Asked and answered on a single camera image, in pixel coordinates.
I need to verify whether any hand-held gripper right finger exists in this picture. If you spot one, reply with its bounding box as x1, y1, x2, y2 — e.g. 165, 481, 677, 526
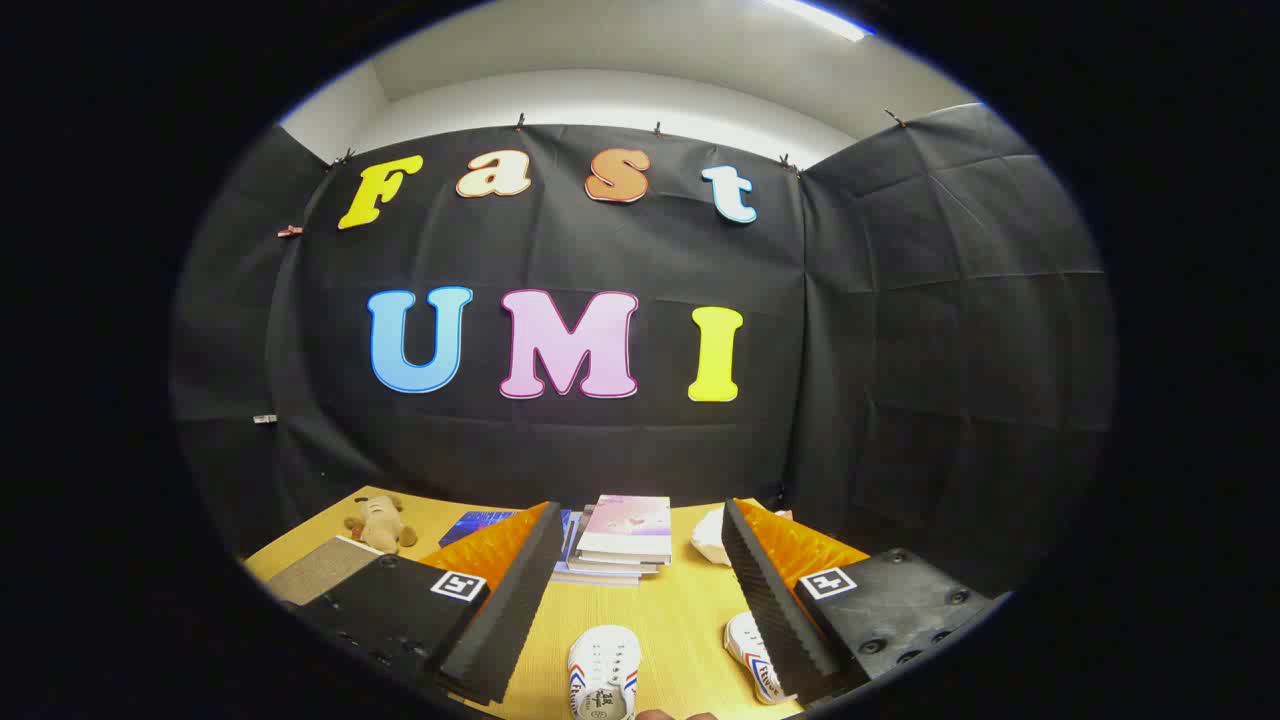
720, 497, 1006, 706

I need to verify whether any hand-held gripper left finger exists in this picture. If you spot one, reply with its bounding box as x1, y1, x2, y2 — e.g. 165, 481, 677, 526
295, 500, 566, 706

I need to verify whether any white striped canvas shoe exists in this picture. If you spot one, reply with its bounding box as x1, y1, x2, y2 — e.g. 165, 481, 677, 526
567, 625, 642, 720
724, 612, 793, 706

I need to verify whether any beige fabric storage box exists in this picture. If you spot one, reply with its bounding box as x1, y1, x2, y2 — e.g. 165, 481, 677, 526
265, 535, 386, 607

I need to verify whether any dark blue book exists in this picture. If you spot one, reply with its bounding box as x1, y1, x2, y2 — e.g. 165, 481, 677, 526
439, 510, 573, 549

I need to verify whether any white plush toy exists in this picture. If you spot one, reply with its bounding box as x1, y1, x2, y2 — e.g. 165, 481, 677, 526
690, 506, 738, 567

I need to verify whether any light blue cover book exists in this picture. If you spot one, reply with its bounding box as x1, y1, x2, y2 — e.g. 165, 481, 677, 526
550, 520, 643, 587

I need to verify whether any grey cover book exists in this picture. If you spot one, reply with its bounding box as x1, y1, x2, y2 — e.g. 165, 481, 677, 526
566, 515, 663, 577

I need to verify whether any pink cover book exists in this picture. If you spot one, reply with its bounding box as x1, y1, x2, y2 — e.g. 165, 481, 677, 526
577, 494, 673, 564

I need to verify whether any brown plush dog toy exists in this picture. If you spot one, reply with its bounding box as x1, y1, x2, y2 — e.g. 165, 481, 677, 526
344, 495, 419, 554

